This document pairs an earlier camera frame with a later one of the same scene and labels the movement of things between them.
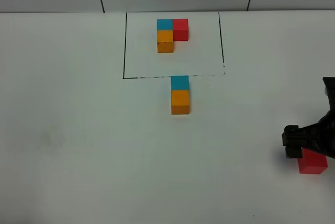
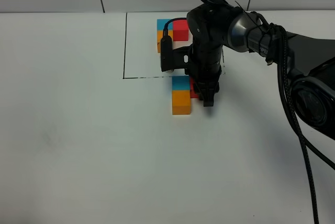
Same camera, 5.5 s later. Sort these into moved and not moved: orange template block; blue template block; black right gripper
Moved: black right gripper
Not moved: orange template block; blue template block
